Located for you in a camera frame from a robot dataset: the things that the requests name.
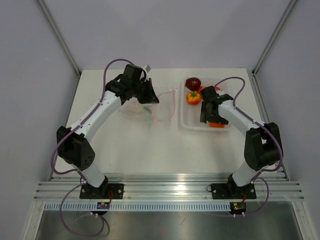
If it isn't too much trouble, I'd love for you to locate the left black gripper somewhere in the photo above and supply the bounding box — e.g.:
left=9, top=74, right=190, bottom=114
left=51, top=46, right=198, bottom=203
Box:
left=131, top=78, right=160, bottom=105

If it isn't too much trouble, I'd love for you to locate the orange carrot with green top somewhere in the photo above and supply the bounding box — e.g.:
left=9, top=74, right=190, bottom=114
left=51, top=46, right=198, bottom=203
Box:
left=209, top=122, right=226, bottom=129

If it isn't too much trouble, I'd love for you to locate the white radish with leaves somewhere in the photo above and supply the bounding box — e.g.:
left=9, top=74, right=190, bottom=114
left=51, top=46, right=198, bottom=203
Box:
left=124, top=103, right=153, bottom=123

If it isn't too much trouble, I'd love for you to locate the clear zip top bag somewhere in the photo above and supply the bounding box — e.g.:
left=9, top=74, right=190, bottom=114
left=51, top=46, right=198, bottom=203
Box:
left=118, top=86, right=178, bottom=123

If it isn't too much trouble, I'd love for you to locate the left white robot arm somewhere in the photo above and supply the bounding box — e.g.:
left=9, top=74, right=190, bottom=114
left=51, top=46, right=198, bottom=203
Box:
left=54, top=62, right=160, bottom=199

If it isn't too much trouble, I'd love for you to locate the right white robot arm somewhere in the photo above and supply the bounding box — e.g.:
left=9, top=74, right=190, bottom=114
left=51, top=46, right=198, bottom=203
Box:
left=200, top=86, right=284, bottom=198

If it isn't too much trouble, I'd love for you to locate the peach fruit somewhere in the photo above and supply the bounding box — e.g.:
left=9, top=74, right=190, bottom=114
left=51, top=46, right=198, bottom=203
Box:
left=197, top=86, right=205, bottom=92

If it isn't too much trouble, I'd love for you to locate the dark red apple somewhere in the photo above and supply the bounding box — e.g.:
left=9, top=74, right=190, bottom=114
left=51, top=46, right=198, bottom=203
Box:
left=184, top=77, right=202, bottom=91

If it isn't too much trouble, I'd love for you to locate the right circuit board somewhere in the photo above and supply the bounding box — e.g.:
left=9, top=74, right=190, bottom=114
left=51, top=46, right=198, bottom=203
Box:
left=231, top=201, right=247, bottom=211

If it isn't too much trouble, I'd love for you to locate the circuit board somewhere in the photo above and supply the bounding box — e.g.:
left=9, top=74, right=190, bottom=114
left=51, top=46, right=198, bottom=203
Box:
left=97, top=202, right=111, bottom=209
left=231, top=201, right=247, bottom=211

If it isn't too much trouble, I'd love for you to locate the left circuit board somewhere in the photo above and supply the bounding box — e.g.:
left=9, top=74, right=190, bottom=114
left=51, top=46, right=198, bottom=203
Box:
left=97, top=202, right=111, bottom=209

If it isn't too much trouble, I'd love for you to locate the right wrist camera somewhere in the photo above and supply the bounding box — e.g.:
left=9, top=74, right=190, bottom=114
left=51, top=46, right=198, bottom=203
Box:
left=217, top=94, right=226, bottom=101

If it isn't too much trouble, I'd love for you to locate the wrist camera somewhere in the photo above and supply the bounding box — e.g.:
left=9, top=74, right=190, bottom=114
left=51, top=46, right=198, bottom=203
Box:
left=141, top=64, right=151, bottom=73
left=217, top=94, right=226, bottom=101

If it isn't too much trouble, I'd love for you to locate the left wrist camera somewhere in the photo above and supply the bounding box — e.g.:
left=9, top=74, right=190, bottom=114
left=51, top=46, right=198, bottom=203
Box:
left=141, top=64, right=151, bottom=73

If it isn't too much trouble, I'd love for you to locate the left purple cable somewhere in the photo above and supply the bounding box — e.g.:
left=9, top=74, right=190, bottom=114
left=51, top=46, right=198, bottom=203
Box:
left=50, top=58, right=141, bottom=237

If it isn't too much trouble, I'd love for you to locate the purple cable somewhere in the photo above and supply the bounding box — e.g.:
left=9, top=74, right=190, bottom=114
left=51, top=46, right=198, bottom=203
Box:
left=50, top=58, right=141, bottom=237
left=214, top=76, right=285, bottom=217

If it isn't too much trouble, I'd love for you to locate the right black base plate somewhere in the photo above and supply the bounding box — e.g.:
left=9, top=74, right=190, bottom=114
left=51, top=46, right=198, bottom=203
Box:
left=210, top=183, right=257, bottom=200

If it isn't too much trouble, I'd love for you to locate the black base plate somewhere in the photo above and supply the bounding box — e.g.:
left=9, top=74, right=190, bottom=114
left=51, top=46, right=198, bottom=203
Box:
left=210, top=183, right=257, bottom=200
left=79, top=183, right=125, bottom=200

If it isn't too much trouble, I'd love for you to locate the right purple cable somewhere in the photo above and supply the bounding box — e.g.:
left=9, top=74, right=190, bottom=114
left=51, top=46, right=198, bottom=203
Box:
left=214, top=76, right=285, bottom=217

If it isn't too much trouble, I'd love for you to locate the aluminium rail frame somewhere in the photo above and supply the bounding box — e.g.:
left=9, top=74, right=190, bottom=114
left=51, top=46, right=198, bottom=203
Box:
left=33, top=169, right=305, bottom=202

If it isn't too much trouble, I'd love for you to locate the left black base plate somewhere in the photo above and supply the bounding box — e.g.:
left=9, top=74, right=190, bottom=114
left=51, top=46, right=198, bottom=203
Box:
left=79, top=183, right=125, bottom=200

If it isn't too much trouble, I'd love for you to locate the white slotted cable duct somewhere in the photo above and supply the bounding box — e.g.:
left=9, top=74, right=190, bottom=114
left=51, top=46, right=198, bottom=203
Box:
left=44, top=201, right=231, bottom=212

